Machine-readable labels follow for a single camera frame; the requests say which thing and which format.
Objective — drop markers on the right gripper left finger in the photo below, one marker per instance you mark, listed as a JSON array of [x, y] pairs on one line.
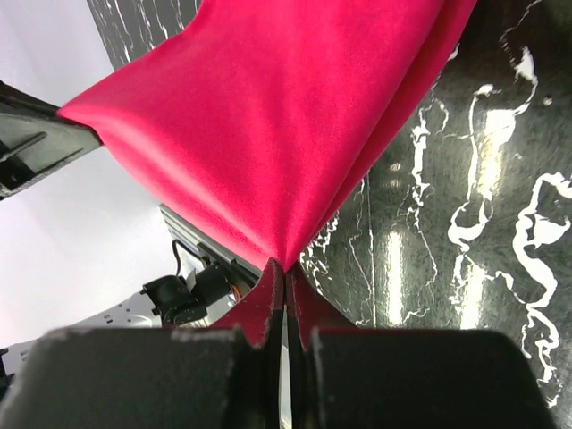
[[223, 376]]

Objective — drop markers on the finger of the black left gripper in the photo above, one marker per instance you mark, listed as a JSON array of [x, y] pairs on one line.
[[35, 141]]

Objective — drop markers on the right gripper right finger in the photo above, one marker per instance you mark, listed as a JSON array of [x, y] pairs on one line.
[[343, 376]]

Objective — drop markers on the magenta t shirt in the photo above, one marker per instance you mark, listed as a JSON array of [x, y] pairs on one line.
[[258, 120]]

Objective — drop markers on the aluminium frame rail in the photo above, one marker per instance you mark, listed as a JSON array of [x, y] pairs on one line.
[[201, 244]]

